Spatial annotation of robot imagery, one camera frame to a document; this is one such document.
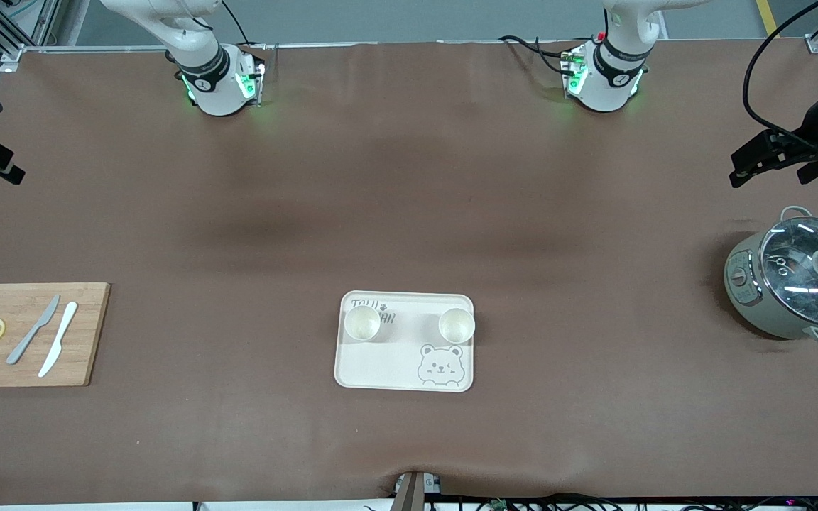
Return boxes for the bamboo cutting board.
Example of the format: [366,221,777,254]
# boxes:
[0,282,111,388]

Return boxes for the green electric cooking pot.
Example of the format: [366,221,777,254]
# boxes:
[724,206,818,347]

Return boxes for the black base cable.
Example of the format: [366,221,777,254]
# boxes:
[498,34,594,75]
[221,0,252,49]

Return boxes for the metal connector plate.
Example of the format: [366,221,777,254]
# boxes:
[256,43,280,109]

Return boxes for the white IKEA cup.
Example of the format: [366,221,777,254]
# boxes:
[438,307,476,345]
[344,304,383,343]

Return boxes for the black left base cable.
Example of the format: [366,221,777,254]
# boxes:
[498,34,594,75]

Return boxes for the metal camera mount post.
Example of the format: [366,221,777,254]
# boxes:
[393,470,444,511]

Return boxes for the cream bear print tray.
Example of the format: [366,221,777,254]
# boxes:
[334,290,475,393]

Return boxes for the glass pot lid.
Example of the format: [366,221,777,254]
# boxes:
[759,216,818,329]

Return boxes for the brown table cover sheet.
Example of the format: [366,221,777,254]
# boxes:
[0,39,818,506]

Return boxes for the black right base cable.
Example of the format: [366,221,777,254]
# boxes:
[221,0,252,49]

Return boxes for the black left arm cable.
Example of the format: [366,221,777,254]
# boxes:
[743,0,818,143]

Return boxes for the white plastic knife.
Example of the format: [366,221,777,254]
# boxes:
[38,301,79,378]

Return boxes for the grey plastic knife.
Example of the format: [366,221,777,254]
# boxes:
[6,294,61,366]

